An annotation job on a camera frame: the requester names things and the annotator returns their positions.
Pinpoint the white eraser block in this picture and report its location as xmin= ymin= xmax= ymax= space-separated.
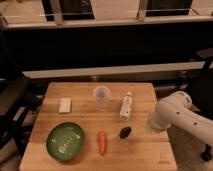
xmin=59 ymin=98 xmax=71 ymax=113

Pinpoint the orange carrot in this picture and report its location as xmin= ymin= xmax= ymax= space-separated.
xmin=98 ymin=131 xmax=106 ymax=155

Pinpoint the green bowl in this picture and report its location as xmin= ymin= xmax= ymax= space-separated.
xmin=46 ymin=122 xmax=85 ymax=162

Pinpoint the white bottle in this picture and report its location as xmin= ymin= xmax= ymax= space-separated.
xmin=119 ymin=92 xmax=132 ymax=121

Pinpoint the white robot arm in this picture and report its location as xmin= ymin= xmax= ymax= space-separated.
xmin=148 ymin=91 xmax=213 ymax=146

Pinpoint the clear plastic cup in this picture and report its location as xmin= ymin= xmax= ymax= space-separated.
xmin=93 ymin=86 xmax=110 ymax=109

